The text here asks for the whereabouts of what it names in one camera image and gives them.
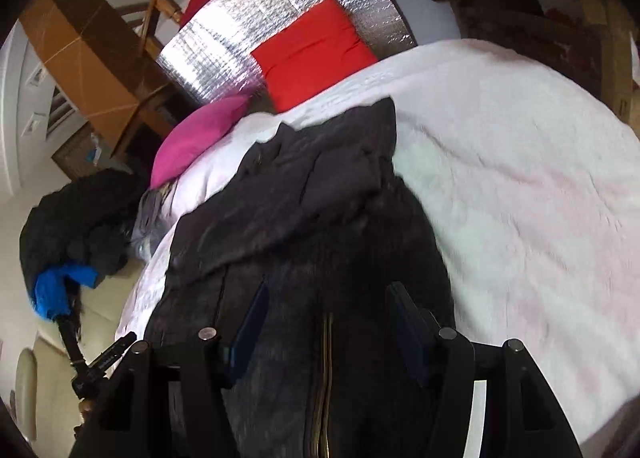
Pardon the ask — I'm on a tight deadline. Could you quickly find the white bed blanket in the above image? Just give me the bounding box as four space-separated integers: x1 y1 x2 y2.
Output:
114 38 640 444

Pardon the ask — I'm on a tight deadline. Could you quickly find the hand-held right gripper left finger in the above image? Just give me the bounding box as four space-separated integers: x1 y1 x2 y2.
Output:
67 278 271 458

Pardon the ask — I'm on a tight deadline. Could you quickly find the brown cardboard box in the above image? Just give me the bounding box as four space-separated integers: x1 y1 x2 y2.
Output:
20 0 173 149

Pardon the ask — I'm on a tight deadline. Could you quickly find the pink pillow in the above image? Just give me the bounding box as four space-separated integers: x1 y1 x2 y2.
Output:
150 94 251 189

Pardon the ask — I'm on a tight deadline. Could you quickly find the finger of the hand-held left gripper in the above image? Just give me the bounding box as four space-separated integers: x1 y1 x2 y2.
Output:
86 331 138 375

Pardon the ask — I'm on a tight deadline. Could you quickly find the red pillow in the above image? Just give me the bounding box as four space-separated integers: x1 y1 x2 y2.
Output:
250 0 379 112

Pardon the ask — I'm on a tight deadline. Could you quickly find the silver foil insulation board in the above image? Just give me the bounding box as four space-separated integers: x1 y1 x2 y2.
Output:
156 0 418 106

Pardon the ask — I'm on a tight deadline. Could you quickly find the blue jacket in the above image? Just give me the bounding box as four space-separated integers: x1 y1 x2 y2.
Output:
32 263 98 321

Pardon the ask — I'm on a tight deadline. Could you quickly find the grey scarf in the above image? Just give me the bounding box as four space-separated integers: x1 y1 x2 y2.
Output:
131 185 176 259

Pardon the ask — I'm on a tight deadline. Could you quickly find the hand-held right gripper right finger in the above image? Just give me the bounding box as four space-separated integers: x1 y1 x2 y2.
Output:
385 281 584 458

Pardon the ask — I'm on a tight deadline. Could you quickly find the black quilted jacket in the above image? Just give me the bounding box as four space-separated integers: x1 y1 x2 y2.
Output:
142 97 458 458

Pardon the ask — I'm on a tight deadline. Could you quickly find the pile of black coats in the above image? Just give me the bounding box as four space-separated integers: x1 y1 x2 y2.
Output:
20 171 151 279

